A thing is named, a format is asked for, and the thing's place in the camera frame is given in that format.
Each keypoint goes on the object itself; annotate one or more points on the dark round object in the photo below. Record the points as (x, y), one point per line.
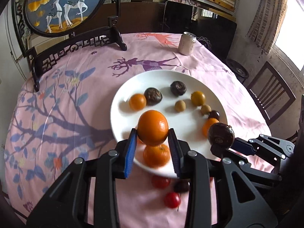
(237, 70)

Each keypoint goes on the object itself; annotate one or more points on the bright window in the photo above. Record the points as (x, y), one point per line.
(292, 33)

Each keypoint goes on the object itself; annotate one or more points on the dark wrinkled passion fruit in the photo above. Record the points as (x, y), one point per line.
(178, 88)
(153, 96)
(220, 135)

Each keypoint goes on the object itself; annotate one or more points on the tan longan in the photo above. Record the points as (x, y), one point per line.
(180, 106)
(205, 109)

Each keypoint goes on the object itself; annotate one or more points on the white round plate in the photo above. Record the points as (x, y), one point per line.
(147, 80)

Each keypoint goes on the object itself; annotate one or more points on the pale picture frame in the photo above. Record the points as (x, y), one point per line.
(35, 38)

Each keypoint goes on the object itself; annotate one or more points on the dark wooden slatted chair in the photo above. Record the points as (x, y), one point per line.
(282, 82)

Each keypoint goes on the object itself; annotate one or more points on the beige checked curtain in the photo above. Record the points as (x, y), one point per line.
(266, 16)

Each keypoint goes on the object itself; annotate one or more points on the red cherry tomato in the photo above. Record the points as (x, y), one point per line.
(160, 181)
(172, 200)

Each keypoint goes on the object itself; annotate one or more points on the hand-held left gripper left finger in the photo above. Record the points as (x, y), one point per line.
(131, 152)

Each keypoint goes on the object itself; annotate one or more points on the pale beverage can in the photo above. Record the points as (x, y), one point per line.
(187, 44)

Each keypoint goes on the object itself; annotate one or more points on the smooth purple passion fruit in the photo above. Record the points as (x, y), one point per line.
(214, 114)

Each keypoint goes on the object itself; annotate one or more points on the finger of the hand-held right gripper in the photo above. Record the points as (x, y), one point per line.
(241, 146)
(218, 151)

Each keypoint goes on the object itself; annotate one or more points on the small smooth orange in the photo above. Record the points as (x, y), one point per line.
(137, 101)

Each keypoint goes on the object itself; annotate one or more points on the black glossy panel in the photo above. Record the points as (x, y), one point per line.
(213, 30)

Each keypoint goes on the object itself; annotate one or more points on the orange mandarin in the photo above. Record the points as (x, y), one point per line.
(206, 127)
(156, 156)
(153, 128)

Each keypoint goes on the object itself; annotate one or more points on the floral cloth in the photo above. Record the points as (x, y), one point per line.
(180, 1)

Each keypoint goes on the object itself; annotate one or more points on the dark red cherry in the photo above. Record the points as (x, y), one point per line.
(181, 186)

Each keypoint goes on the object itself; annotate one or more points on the white board with latch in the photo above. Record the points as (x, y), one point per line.
(11, 52)

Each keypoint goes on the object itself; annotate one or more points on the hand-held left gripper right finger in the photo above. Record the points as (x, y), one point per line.
(174, 152)

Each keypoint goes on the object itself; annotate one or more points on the yellowish orange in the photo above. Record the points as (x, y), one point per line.
(197, 98)

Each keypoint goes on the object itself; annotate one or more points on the round deer screen ornament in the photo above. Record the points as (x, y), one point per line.
(59, 4)

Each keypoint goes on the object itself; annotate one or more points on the pink printed tablecloth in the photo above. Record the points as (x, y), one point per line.
(71, 104)

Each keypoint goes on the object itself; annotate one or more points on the brown wooden cabinet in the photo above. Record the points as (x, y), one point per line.
(137, 16)

